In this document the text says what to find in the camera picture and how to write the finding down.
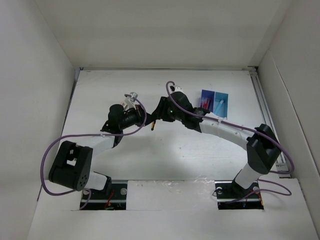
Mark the yellow black small cutter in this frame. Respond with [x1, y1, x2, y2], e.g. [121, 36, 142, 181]
[151, 120, 156, 131]

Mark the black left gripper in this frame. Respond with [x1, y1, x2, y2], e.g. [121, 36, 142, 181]
[119, 104, 157, 131]

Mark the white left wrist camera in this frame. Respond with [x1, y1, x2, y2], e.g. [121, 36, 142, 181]
[121, 92, 138, 111]

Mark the dark blue container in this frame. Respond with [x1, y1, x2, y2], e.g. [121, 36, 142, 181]
[200, 89, 215, 112]

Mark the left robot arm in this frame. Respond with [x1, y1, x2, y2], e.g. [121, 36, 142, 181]
[48, 103, 148, 199]

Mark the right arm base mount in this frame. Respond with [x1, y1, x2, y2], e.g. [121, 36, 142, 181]
[212, 180, 264, 210]

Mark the blue utility knife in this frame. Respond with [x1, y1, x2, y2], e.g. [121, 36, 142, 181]
[214, 99, 225, 115]

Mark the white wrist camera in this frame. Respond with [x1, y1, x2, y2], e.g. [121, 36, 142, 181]
[121, 92, 138, 111]
[170, 85, 184, 94]

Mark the light blue container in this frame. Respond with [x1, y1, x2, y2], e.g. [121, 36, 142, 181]
[213, 91, 229, 118]

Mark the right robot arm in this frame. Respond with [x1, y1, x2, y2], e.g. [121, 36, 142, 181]
[151, 91, 281, 197]

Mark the aluminium side rail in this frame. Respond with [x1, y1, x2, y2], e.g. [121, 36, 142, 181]
[248, 67, 292, 178]

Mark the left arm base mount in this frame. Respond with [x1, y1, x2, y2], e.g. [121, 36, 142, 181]
[79, 176, 128, 211]

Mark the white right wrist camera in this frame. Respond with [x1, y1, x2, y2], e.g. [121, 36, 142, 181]
[170, 85, 184, 94]

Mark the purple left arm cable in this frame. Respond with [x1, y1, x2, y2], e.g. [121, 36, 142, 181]
[40, 93, 147, 210]

